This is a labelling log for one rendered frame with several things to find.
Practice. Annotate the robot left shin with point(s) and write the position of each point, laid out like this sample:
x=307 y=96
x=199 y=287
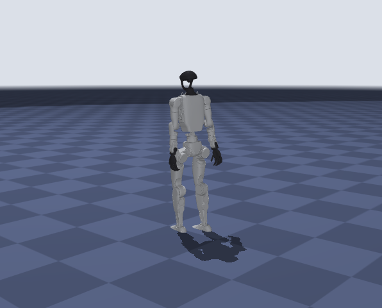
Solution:
x=178 y=204

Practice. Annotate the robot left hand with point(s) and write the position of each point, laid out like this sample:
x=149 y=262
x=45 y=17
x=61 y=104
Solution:
x=172 y=160

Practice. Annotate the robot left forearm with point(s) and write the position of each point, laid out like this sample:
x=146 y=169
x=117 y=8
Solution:
x=173 y=138

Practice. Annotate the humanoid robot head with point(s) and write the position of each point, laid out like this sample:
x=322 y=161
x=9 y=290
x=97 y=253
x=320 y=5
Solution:
x=188 y=76

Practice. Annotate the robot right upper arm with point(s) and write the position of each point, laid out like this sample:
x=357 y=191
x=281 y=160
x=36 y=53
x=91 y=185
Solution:
x=207 y=112

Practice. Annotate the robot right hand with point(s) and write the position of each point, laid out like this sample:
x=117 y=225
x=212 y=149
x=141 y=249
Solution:
x=216 y=155

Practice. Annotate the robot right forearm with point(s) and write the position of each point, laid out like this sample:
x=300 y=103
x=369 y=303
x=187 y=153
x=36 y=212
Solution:
x=211 y=136

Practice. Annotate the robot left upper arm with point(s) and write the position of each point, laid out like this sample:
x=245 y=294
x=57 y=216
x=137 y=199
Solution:
x=174 y=104

